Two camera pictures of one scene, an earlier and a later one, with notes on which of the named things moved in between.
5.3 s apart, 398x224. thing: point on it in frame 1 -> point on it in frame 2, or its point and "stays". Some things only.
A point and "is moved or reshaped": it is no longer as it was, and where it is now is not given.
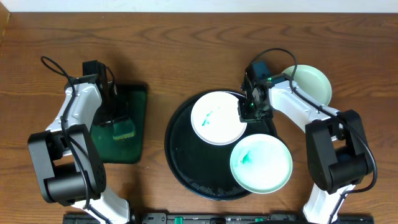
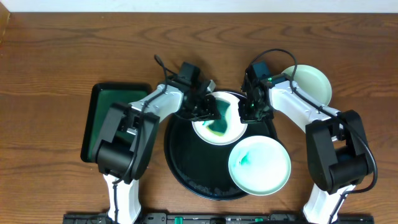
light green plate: [261, 163] stays
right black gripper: [245, 116] stays
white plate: [215, 119] stays
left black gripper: [109, 121] -> [204, 109]
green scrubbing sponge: [124, 129] is moved or reshaped
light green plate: [312, 79] stays
